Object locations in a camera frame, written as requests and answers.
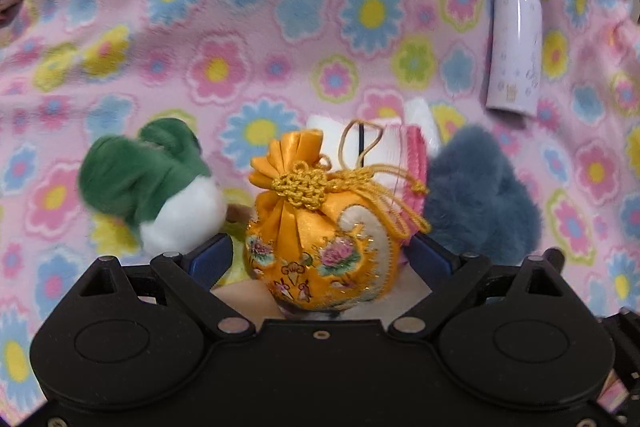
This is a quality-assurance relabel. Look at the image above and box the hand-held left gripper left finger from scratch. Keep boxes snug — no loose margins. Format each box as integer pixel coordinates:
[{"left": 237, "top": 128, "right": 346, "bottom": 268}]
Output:
[{"left": 75, "top": 233, "right": 256, "bottom": 341}]

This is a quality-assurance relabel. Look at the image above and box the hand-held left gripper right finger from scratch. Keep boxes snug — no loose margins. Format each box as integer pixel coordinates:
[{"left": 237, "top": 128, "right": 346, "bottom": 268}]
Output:
[{"left": 387, "top": 231, "right": 567, "bottom": 341}]

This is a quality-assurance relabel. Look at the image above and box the blue-grey fluffy plush toy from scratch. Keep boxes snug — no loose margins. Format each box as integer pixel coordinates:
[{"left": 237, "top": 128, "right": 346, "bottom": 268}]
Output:
[{"left": 422, "top": 125, "right": 543, "bottom": 265}]

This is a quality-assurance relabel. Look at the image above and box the yellow embroidered drawstring pouch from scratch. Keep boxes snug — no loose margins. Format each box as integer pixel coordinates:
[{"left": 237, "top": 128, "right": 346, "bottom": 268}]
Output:
[{"left": 245, "top": 119, "right": 431, "bottom": 312}]

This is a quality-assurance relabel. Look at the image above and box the green and white plush toy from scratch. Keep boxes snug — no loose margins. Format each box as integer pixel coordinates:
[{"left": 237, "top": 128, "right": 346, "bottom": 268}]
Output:
[{"left": 77, "top": 118, "right": 227, "bottom": 255}]

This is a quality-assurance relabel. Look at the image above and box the rolled white pink towel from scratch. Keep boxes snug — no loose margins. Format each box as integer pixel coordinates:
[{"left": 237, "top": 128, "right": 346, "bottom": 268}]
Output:
[{"left": 306, "top": 97, "right": 443, "bottom": 228}]

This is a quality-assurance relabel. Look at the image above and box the purple and white bottle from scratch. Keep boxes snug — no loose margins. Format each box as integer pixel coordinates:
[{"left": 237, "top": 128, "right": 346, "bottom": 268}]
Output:
[{"left": 486, "top": 0, "right": 543, "bottom": 115}]

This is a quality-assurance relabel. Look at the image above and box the pink floral fleece blanket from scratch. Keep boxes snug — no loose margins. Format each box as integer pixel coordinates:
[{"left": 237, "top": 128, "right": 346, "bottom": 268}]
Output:
[{"left": 0, "top": 0, "right": 640, "bottom": 423}]

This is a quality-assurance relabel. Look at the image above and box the black hair tie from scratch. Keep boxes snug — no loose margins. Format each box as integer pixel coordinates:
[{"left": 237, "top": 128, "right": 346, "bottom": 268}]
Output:
[{"left": 349, "top": 119, "right": 382, "bottom": 168}]

